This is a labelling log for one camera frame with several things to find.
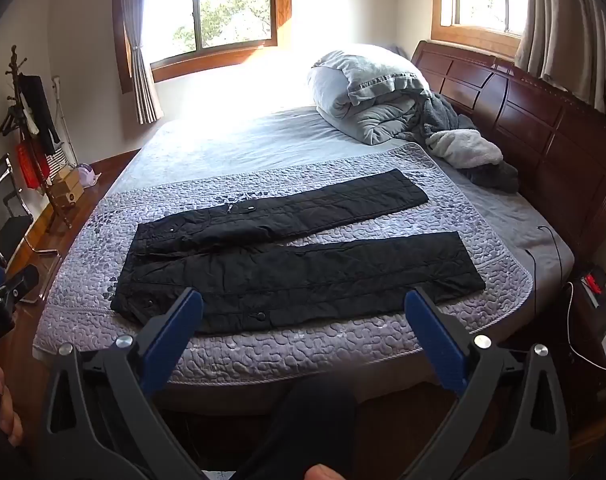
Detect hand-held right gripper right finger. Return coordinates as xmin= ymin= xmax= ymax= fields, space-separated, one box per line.
xmin=404 ymin=287 xmax=576 ymax=480

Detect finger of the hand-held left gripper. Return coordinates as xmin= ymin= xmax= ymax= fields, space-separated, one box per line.
xmin=0 ymin=265 xmax=40 ymax=312

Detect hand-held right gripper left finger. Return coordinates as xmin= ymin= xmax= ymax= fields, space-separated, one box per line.
xmin=35 ymin=287 xmax=206 ymax=480

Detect black pants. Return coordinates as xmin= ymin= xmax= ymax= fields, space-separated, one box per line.
xmin=110 ymin=169 xmax=486 ymax=336

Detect person's left hand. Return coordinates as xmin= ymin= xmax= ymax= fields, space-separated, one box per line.
xmin=0 ymin=355 xmax=24 ymax=448

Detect person's right hand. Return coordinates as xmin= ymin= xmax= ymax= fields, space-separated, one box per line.
xmin=303 ymin=462 xmax=355 ymax=480

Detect metal-framed black chair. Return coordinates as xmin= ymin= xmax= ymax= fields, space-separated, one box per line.
xmin=0 ymin=154 xmax=64 ymax=306

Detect brown cardboard box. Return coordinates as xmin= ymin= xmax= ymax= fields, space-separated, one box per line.
xmin=48 ymin=165 xmax=86 ymax=209

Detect grey quilted leaf-print bedspread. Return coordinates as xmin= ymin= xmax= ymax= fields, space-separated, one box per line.
xmin=33 ymin=142 xmax=534 ymax=386

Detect red hanging bag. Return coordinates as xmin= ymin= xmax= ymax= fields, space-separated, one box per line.
xmin=15 ymin=142 xmax=51 ymax=191

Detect pale pink round item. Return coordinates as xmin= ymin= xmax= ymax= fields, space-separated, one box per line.
xmin=77 ymin=162 xmax=102 ymax=187

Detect dark wooden nightstand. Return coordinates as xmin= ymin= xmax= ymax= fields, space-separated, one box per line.
xmin=558 ymin=265 xmax=606 ymax=411

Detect person's black-trousered leg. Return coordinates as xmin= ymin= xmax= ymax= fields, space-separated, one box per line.
xmin=233 ymin=375 xmax=359 ymax=480

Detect red-display clock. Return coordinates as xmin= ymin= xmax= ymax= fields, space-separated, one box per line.
xmin=578 ymin=270 xmax=606 ymax=308

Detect hanging black garment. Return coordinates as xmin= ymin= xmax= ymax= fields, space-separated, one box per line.
xmin=20 ymin=74 xmax=62 ymax=158

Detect wooden coat rack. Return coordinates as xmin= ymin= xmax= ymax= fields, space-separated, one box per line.
xmin=0 ymin=45 xmax=74 ymax=231

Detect white fleece garment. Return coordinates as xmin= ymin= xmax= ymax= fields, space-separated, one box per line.
xmin=427 ymin=130 xmax=504 ymax=170

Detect dark grey fleece blanket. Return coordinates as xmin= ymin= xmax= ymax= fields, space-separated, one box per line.
xmin=398 ymin=92 xmax=519 ymax=193

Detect dark wooden headboard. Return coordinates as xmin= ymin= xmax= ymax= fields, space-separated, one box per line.
xmin=412 ymin=40 xmax=606 ymax=281

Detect grey-brown curtain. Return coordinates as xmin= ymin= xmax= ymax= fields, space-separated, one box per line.
xmin=514 ymin=0 xmax=606 ymax=116
xmin=114 ymin=0 xmax=164 ymax=126

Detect folded grey duvet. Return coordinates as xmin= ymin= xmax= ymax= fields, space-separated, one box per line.
xmin=307 ymin=50 xmax=434 ymax=147

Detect wide wooden-framed window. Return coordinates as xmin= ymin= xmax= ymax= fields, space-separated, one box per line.
xmin=115 ymin=0 xmax=294 ymax=83

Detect white cable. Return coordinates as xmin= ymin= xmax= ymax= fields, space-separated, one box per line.
xmin=563 ymin=280 xmax=606 ymax=373

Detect black cable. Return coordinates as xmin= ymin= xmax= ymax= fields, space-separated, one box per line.
xmin=526 ymin=225 xmax=565 ymax=291

